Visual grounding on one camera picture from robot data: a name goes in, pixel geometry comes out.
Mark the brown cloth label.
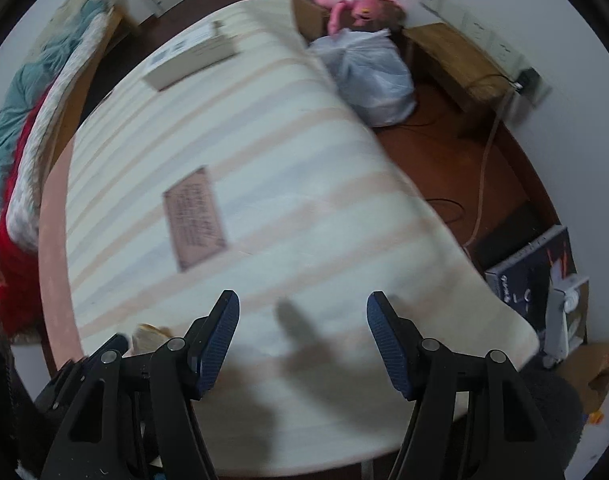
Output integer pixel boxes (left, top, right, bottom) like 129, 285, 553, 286
162, 166, 227, 272

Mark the dark blue book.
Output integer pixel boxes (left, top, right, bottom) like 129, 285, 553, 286
484, 226, 577, 333

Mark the white small fan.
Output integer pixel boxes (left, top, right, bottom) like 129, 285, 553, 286
544, 274, 589, 367

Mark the striped table cloth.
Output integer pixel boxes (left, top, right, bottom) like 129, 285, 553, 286
39, 0, 537, 477

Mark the red blanket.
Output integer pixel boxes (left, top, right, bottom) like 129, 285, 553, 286
0, 102, 42, 337

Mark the checkered quilt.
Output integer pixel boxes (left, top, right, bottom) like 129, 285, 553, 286
6, 11, 110, 254

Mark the wooden stool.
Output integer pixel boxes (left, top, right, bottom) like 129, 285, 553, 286
403, 23, 515, 113

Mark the white plastic bag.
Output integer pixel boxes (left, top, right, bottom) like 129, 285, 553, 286
309, 28, 416, 128

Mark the black charger plug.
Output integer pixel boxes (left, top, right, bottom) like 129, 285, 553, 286
513, 67, 541, 96

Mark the white barcode box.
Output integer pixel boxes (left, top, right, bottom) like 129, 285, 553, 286
142, 21, 236, 91

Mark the teal blanket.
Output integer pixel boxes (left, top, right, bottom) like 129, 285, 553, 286
0, 0, 112, 214

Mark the pink panther plush toy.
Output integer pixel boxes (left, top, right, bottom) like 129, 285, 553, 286
286, 0, 405, 36

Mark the charger cable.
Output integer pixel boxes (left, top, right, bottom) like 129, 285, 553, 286
460, 84, 523, 256

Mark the white wall power strip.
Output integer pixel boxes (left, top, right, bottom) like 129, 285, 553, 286
419, 0, 551, 105

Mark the wooden bed frame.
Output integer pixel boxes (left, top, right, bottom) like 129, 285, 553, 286
42, 6, 140, 180

